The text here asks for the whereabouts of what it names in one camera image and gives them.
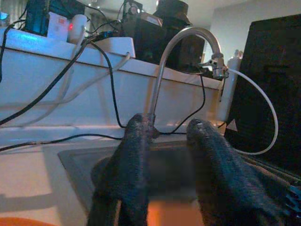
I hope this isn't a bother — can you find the blue box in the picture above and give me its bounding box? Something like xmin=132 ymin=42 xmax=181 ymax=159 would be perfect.
xmin=24 ymin=0 xmax=51 ymax=36

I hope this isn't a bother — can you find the white device with red light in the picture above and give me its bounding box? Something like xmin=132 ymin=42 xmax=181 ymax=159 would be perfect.
xmin=67 ymin=14 xmax=88 ymax=45

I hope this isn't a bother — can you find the stainless steel sink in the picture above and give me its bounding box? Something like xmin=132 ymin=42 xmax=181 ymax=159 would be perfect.
xmin=57 ymin=138 xmax=301 ymax=226

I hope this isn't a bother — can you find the white cable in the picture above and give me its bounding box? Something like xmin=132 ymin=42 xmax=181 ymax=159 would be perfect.
xmin=18 ymin=52 xmax=131 ymax=128

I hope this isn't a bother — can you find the orange plate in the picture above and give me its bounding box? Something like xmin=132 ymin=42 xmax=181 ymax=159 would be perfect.
xmin=0 ymin=216 xmax=61 ymax=226

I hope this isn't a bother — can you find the chrome faucet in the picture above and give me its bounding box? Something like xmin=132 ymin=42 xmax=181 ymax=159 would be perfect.
xmin=148 ymin=26 xmax=230 ymax=140

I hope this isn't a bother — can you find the thin black cable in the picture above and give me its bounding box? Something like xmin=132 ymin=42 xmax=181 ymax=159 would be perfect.
xmin=0 ymin=134 xmax=124 ymax=153

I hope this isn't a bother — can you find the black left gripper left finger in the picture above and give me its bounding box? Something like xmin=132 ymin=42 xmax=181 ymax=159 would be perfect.
xmin=87 ymin=113 xmax=153 ymax=226

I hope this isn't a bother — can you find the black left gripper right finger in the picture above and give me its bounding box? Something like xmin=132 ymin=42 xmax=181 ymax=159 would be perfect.
xmin=187 ymin=118 xmax=291 ymax=226

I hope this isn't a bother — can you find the black electronics box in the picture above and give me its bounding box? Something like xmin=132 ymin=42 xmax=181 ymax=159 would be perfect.
xmin=164 ymin=35 xmax=206 ymax=73
xmin=122 ymin=11 xmax=163 ymax=63

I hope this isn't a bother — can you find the black hat-shaped object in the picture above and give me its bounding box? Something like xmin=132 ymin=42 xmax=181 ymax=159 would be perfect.
xmin=154 ymin=0 xmax=192 ymax=26

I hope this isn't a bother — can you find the white hose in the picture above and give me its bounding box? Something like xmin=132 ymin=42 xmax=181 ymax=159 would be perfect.
xmin=227 ymin=67 xmax=279 ymax=156

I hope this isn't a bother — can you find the black appliance box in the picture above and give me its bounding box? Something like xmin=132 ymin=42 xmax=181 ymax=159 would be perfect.
xmin=224 ymin=13 xmax=301 ymax=176

